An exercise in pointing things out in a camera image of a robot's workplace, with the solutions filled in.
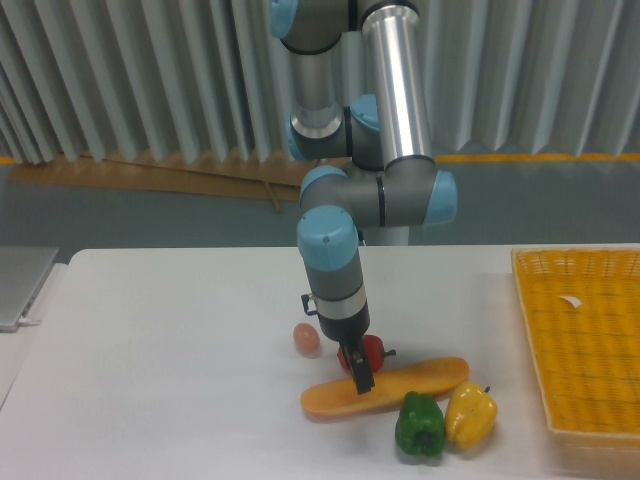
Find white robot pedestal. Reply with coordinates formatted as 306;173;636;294
358;226;410;246

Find green bell pepper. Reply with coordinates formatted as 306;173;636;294
395;391;445;457

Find brown egg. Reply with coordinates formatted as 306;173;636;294
293;323;320;355

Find long orange bread loaf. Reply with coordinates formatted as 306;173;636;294
300;357;470;420

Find silver laptop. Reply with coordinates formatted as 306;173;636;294
1;246;59;333

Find yellow bell pepper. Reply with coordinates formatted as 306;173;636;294
445;381;498;450

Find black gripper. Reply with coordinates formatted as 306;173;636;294
318;302;375;395

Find red bell pepper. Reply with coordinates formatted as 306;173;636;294
336;334;396;375

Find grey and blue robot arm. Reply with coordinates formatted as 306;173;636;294
269;1;457;394

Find white paper scrap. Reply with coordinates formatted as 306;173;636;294
559;295;582;309

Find yellow woven basket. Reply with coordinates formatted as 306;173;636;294
511;247;639;444

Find brown cardboard sheet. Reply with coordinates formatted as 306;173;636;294
9;149;349;212

